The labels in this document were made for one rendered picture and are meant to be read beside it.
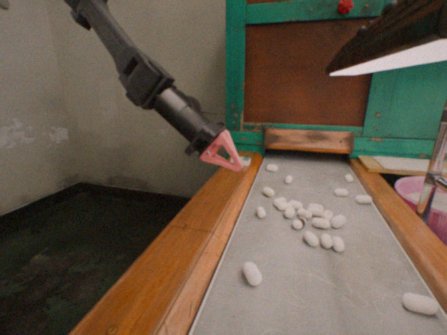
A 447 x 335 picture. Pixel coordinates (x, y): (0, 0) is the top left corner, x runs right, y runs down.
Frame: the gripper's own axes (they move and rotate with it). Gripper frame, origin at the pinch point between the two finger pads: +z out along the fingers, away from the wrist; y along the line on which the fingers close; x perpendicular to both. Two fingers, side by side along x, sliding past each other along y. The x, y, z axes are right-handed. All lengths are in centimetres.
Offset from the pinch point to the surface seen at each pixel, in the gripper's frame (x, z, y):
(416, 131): -32, 36, 52
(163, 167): 97, -42, 133
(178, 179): 95, -26, 133
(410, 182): -19, 39, 31
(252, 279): 4.6, 11.9, -16.7
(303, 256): 1.1, 18.3, -7.3
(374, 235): -7.4, 28.3, 2.8
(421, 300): -9.0, 27.7, -14.8
